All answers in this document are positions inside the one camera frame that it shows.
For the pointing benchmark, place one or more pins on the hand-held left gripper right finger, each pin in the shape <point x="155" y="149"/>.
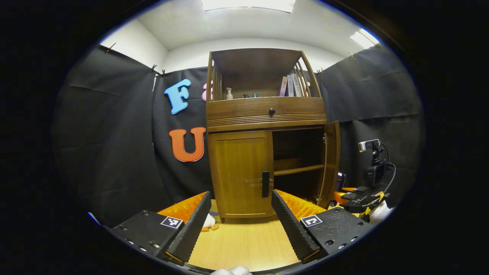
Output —
<point x="292" y="229"/>

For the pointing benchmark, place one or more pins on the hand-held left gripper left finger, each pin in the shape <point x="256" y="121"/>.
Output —
<point x="191" y="229"/>

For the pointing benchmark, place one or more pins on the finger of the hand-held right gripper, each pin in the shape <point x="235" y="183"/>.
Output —
<point x="341" y="196"/>

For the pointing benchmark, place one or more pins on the wooden shoe cabinet door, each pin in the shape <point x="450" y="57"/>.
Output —
<point x="237" y="172"/>
<point x="331" y="160"/>

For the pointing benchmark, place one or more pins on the wooden double-door shoe cabinet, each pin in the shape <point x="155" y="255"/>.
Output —
<point x="237" y="128"/>

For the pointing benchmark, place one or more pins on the wooden cabinet drawer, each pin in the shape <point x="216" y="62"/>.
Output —
<point x="244" y="109"/>

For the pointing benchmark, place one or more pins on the white plush duck toy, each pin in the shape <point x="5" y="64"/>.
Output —
<point x="209" y="221"/>

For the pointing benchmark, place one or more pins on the white upright book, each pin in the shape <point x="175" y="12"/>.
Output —
<point x="296" y="85"/>

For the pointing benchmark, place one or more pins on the grey upright book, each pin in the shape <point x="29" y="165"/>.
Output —
<point x="290" y="86"/>

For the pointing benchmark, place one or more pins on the black backdrop cloth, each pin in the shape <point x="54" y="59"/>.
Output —
<point x="114" y="133"/>

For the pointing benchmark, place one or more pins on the pink upright book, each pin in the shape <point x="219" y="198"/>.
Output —
<point x="283" y="87"/>

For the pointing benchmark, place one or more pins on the small ceiling light panel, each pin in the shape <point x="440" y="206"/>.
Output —
<point x="364" y="38"/>

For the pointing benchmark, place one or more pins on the clear pump bottle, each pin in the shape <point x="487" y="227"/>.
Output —
<point x="229" y="94"/>

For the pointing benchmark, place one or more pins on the large ceiling light panel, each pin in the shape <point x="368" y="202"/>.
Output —
<point x="248" y="4"/>

